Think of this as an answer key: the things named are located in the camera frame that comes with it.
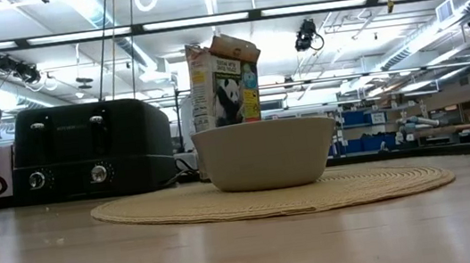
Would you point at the white ceramic bowl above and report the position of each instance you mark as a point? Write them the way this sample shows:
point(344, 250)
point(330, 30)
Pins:
point(265, 155)

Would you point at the panda cereal box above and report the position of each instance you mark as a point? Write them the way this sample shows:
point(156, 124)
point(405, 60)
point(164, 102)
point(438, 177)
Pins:
point(224, 83)

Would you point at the round woven tan placemat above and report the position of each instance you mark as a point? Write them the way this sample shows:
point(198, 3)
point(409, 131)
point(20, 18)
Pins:
point(182, 210)

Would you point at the black overhead rig beam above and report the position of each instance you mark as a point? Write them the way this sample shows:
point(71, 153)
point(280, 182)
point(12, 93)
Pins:
point(221, 18)

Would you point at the blue storage bins shelf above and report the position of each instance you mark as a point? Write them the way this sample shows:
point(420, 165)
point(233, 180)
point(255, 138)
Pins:
point(365, 129)

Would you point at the black four-slot toaster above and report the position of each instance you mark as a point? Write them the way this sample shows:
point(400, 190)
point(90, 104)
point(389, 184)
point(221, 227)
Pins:
point(84, 150)

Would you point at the black ceiling-mounted camera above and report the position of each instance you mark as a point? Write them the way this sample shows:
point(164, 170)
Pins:
point(306, 35)
point(21, 70)

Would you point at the black metal table frame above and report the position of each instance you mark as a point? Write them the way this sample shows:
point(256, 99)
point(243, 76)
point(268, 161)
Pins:
point(422, 154)

